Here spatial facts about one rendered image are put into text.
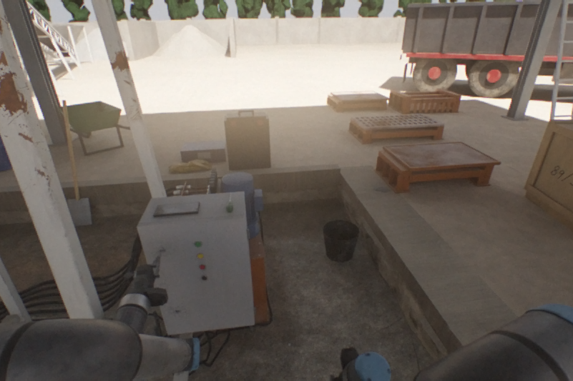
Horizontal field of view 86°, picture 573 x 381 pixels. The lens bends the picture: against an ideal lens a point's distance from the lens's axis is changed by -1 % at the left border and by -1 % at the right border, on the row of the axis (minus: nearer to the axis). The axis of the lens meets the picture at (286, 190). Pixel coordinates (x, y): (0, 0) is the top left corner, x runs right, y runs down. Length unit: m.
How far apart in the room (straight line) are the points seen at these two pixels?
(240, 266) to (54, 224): 0.69
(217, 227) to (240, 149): 2.58
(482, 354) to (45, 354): 0.55
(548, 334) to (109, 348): 0.59
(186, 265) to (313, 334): 1.29
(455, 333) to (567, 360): 1.70
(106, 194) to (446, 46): 7.82
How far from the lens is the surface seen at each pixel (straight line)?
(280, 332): 2.41
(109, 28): 1.73
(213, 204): 1.32
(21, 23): 5.85
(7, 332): 0.59
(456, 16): 9.03
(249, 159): 3.80
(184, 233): 1.27
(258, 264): 2.07
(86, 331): 0.56
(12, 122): 0.95
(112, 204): 4.05
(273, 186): 3.71
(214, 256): 1.32
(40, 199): 0.97
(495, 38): 9.08
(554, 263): 3.05
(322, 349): 2.33
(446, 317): 2.23
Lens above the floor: 1.89
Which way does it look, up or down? 27 degrees down
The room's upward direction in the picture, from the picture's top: 1 degrees counter-clockwise
